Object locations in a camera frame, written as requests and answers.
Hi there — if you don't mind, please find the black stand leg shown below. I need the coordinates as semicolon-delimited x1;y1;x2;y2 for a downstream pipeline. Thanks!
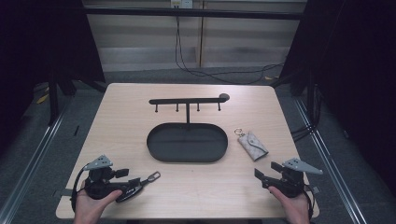
48;70;61;127

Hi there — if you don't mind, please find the black cable on floor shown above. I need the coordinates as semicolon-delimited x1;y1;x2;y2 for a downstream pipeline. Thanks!
174;15;285;86

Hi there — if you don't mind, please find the yellow tape piece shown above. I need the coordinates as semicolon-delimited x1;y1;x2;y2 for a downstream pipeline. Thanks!
35;92;50;105

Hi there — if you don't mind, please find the person's right hand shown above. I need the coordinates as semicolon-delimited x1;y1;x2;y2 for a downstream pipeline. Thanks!
268;186;311;224

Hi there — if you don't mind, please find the metal floor rail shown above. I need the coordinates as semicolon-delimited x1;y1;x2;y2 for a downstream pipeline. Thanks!
293;97;369;224
0;102;73;224

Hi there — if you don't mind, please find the black car key with carabiner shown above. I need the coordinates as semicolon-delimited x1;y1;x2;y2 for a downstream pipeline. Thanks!
116;171;162;203

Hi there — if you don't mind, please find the left hand-held gripper cable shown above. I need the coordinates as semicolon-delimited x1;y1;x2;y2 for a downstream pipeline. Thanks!
70;163;92;213

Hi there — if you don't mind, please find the right hand-held gripper cable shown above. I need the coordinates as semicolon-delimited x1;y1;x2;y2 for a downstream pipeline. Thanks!
302;186;315;220

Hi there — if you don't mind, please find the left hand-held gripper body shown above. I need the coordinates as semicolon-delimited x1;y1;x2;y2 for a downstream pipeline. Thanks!
83;154;130;201

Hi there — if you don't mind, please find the bundle of black cables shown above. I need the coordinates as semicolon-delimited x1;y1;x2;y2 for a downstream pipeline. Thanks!
290;123;316;143

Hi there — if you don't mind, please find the grey key pouch with ring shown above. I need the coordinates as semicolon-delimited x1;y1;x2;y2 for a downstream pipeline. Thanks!
233;128;270;162

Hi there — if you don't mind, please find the black key rack with tray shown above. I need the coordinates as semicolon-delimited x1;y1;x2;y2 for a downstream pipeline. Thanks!
146;92;231;163

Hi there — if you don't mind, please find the white wall socket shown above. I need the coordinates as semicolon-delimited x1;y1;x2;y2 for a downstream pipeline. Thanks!
170;0;194;9

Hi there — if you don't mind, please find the black horizontal frame bar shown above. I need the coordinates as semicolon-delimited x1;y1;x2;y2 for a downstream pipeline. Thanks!
83;7;307;21

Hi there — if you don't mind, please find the black curtain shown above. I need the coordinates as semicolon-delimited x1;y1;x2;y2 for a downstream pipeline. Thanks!
278;0;396;188
0;0;106;157

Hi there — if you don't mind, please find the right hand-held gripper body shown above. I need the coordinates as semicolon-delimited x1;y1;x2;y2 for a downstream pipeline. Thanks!
262;158;324;199

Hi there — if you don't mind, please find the person's left hand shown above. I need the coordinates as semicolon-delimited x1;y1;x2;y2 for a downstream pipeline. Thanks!
73;180;123;224

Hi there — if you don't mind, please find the hand-held gripper cable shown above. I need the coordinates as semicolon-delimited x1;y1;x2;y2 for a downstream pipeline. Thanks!
302;186;315;220
70;163;92;213

